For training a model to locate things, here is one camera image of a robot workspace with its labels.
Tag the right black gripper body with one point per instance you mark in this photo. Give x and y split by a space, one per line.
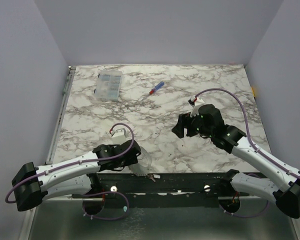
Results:
184 124

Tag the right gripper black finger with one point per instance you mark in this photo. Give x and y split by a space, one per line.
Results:
192 130
181 128

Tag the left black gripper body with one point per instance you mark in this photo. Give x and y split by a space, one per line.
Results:
133 161

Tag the black key tag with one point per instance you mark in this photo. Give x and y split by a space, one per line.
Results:
156 176

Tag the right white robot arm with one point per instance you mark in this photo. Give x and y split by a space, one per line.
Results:
282 183

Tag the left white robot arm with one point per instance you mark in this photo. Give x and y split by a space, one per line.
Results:
78 176

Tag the blue red screwdriver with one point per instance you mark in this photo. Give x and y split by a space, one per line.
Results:
155 89

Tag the clear plastic organizer box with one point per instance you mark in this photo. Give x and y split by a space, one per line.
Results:
108 85

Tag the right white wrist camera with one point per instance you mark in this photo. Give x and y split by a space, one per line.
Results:
196 102

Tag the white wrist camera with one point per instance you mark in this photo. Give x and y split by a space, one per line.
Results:
196 102
119 136

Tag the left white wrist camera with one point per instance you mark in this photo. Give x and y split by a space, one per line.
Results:
119 136

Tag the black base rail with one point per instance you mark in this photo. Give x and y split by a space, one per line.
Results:
171 190

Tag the aluminium side rail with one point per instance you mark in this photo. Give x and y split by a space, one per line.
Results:
57 129

